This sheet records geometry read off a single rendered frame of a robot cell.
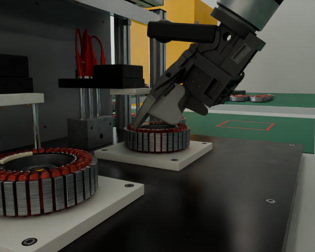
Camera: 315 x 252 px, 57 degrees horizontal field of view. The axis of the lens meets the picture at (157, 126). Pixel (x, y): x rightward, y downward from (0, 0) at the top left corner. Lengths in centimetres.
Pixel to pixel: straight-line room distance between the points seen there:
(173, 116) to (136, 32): 399
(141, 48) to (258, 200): 405
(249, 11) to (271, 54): 516
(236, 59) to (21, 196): 31
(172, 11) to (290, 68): 239
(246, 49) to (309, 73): 510
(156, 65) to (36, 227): 51
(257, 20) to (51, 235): 34
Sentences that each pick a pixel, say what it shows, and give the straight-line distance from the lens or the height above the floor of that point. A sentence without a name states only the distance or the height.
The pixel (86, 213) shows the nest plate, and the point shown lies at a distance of 27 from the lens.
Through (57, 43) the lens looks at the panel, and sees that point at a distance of 67.
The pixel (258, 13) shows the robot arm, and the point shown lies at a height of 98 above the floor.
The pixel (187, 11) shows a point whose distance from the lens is 406.
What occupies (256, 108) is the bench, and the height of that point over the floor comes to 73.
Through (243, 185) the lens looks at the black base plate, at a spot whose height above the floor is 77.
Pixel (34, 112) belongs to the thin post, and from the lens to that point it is 39.
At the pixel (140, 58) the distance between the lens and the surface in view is 431.
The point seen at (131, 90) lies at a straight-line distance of 48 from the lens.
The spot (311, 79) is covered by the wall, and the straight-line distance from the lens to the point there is 551.
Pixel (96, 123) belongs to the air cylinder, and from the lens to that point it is 55.
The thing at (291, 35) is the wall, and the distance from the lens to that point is 557.
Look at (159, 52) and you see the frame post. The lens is 69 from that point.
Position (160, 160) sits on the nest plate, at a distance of 42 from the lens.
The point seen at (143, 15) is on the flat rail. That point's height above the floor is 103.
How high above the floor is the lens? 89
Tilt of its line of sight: 9 degrees down
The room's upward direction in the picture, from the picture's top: straight up
